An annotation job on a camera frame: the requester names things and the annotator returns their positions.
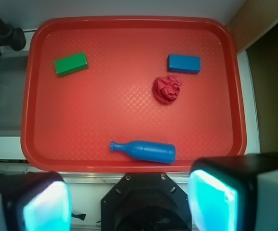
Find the blue plastic toy bottle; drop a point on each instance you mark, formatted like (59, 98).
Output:
(146, 151)

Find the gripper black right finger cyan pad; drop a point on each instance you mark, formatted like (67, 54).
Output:
(235, 193)

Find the blue rectangular block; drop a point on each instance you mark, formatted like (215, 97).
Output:
(184, 63)

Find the grey toy faucet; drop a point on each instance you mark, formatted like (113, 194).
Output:
(13, 37)

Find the red plastic tray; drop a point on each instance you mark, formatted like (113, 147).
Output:
(68, 122)

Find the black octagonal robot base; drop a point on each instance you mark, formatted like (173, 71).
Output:
(145, 202)

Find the grey toy sink basin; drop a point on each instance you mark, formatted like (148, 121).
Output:
(12, 86)

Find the crumpled red paper ball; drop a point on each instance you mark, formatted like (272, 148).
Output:
(166, 89)

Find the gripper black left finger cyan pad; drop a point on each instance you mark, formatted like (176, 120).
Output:
(34, 202)

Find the green rectangular block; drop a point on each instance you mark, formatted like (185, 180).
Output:
(71, 64)

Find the brown cardboard panel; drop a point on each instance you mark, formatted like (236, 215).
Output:
(252, 21)

